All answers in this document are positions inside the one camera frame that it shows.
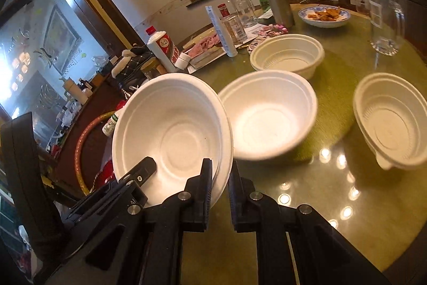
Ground tray with sliced meat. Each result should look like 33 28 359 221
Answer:
180 29 227 73

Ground clear glass mug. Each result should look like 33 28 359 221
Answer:
367 0 407 56

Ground multicoloured hula hoop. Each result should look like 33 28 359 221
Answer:
75 111 125 195

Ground blue patterned plate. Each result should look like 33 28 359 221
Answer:
298 6 352 28

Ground white green milk bottle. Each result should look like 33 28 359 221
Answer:
102 103 125 138

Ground fried food pieces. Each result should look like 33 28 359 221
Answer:
307 6 344 22

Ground tall white blue box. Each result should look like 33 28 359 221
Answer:
204 5 238 57

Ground glass jar black lid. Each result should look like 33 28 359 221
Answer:
222 0 258 28

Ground white foam bowl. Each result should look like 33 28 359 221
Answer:
218 69 318 160

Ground black fur-lined boots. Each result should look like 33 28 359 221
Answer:
111 43 167 92

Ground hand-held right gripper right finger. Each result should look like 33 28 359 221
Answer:
228 160 392 285

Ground small drinking glass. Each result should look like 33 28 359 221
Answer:
354 0 371 17

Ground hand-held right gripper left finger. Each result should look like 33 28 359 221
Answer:
43 158 214 285

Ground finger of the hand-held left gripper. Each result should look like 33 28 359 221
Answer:
117 156 157 188

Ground white liquor bottle red cap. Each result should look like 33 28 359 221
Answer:
145 25 181 73

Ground red scalloped plate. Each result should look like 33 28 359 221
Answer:
89 158 117 195

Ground cream plastic bowl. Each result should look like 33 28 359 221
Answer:
353 72 427 170
250 33 325 80

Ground glass jar red lid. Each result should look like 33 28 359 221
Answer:
218 3 248 45

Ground steel thermos flask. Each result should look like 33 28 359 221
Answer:
258 0 296 28

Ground small white cup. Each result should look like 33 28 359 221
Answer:
175 52 191 69

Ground white disposable plate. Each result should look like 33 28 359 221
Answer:
112 72 234 208

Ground pink bead ornament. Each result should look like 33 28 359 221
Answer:
257 24 288 38

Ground framed fish painting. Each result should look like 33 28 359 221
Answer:
43 5 82 75

